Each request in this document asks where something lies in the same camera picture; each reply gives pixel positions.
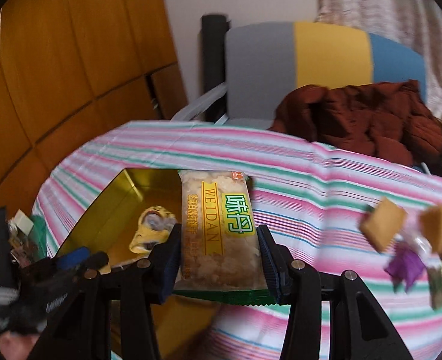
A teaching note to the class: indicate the small white box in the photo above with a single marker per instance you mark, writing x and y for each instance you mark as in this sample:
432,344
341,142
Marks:
22,223

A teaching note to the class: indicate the grey yellow blue headboard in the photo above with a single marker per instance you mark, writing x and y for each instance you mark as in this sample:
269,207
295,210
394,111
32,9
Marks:
267,61

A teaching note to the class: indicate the wooden wardrobe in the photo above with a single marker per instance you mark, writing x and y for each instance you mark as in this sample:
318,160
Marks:
71,70

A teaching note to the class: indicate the gold metal tin box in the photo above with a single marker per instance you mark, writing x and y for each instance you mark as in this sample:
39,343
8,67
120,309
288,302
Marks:
110,222

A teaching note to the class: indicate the tan sponge block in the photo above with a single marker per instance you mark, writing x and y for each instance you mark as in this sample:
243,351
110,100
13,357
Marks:
383,223
431,227

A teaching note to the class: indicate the person left hand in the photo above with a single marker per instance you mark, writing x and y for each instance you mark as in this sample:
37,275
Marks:
14,346

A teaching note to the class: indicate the purple plastic bag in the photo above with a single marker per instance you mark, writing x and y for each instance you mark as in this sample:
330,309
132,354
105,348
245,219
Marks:
406,266

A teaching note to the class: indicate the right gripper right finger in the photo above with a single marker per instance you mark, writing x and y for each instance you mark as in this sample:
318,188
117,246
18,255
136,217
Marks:
274,265

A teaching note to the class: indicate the patterned white curtain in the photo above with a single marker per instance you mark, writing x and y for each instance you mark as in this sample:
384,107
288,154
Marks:
414,23

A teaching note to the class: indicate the dark red quilted jacket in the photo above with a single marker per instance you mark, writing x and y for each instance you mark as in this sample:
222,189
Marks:
384,120

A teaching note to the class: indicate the Weidan rice cracker packet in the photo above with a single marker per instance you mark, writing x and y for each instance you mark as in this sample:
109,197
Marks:
220,257

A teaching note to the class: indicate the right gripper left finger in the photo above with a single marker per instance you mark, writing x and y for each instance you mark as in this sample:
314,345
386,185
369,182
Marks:
164,265

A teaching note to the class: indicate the black rolled mat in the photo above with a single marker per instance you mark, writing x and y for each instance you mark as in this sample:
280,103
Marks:
214,29

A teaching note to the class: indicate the striped pink green bedsheet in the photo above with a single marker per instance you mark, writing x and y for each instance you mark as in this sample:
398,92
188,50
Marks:
311,196

